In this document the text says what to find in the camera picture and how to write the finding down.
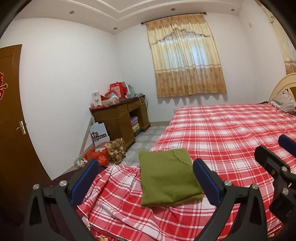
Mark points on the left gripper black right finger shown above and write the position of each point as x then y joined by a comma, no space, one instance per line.
250,222

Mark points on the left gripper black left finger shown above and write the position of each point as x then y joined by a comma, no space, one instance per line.
51,213

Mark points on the green striped knit sweater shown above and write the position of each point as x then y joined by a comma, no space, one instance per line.
167,178

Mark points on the brown wooden door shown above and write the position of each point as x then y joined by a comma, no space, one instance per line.
20,165

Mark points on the red white plaid bed sheet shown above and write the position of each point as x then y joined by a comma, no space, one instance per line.
224,137

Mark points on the grey striped pillow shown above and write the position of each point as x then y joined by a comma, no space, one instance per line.
285,101

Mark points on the red plastic bag on floor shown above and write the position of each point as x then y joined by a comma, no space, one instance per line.
101,156

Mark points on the cream wooden headboard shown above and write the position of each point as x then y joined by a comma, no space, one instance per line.
288,83

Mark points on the brown floral patterned bag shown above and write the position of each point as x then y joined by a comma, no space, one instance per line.
116,150

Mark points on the white printed cardboard box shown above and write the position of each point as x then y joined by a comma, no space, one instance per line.
99,134

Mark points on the brown wooden desk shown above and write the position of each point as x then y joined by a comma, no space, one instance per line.
117,118

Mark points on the stacked items in desk shelf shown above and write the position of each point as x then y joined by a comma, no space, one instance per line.
135,125

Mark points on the white box on desk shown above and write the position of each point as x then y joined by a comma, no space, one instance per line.
96,99

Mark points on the beige patterned window curtain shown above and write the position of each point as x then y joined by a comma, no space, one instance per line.
185,57

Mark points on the red gift bag on desk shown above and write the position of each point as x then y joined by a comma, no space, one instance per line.
119,88

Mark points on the metal door handle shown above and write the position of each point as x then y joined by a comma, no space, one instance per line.
21,127

